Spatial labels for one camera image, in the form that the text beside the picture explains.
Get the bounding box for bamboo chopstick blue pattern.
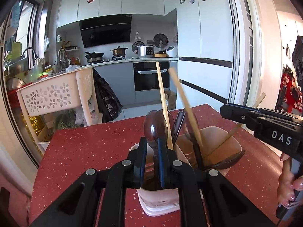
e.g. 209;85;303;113
220;92;266;145

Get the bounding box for dark plastic spoon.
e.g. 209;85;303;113
172;111;185;146
183;108;205;171
204;150;246;170
144;109;167;191

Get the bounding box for kitchen faucet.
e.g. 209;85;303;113
22;47;38;69

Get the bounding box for person right hand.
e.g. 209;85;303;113
277;153;302;207

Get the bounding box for white plastic utensil caddy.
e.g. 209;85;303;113
137;126;243;217

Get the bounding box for black plastic bag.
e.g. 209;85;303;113
92;68;123;123

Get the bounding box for cardboard box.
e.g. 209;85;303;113
164;90;177;110

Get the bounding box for black built-in oven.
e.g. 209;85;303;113
133;61;170;92

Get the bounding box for pink perforated storage cart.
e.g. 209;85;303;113
17;66;103;154

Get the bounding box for steel cooking pot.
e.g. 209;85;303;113
111;46;128;57

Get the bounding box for silver rice cooker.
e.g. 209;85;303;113
137;45;154;58

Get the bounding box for black wok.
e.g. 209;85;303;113
85;52;104;64

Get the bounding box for white refrigerator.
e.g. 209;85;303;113
177;0;234;110

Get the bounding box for black range hood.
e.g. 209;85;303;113
79;14;133;48

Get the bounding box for white upper cabinets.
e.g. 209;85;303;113
57;0;176;28

